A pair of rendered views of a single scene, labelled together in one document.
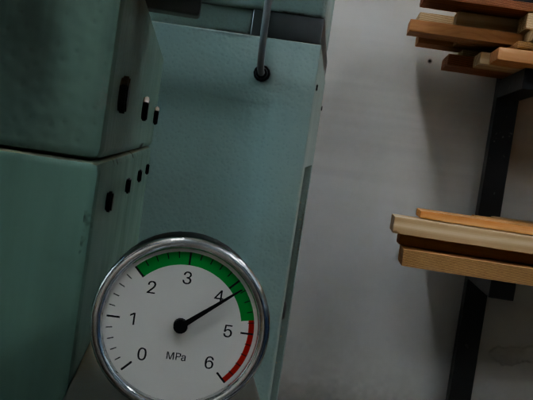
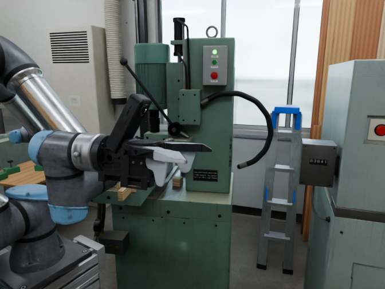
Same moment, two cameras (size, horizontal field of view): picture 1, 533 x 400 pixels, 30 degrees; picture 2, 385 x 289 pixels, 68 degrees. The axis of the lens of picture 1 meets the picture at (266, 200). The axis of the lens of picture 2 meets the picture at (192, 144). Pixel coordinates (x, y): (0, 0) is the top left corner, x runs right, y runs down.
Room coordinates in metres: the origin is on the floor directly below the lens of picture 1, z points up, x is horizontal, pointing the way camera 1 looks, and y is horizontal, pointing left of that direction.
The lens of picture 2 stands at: (1.10, -1.06, 1.37)
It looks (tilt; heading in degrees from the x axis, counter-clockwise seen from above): 14 degrees down; 104
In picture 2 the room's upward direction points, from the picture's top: straight up
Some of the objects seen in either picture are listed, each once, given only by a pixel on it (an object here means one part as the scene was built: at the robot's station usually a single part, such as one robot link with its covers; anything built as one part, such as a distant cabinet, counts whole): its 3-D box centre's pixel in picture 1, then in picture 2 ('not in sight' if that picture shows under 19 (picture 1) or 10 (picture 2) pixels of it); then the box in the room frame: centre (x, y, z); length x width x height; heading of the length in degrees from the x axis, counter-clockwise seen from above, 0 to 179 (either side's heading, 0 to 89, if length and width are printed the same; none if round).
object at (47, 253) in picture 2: not in sight; (36, 242); (0.45, -0.43, 0.87); 0.15 x 0.15 x 0.10
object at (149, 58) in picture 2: not in sight; (153, 77); (0.55, 0.30, 1.35); 0.18 x 0.18 x 0.31
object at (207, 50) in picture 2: not in sight; (215, 66); (0.88, 0.19, 1.40); 0.10 x 0.06 x 0.16; 5
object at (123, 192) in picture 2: not in sight; (145, 170); (0.56, 0.13, 0.92); 0.60 x 0.02 x 0.04; 95
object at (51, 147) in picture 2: not in sight; (61, 151); (0.70, -0.58, 1.21); 0.11 x 0.08 x 0.09; 176
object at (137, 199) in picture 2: not in sight; (131, 173); (0.45, 0.21, 0.87); 0.61 x 0.30 x 0.06; 95
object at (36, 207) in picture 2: not in sight; (29, 208); (0.45, -0.44, 0.98); 0.13 x 0.12 x 0.14; 86
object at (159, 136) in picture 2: not in sight; (158, 140); (0.57, 0.30, 1.03); 0.14 x 0.07 x 0.09; 5
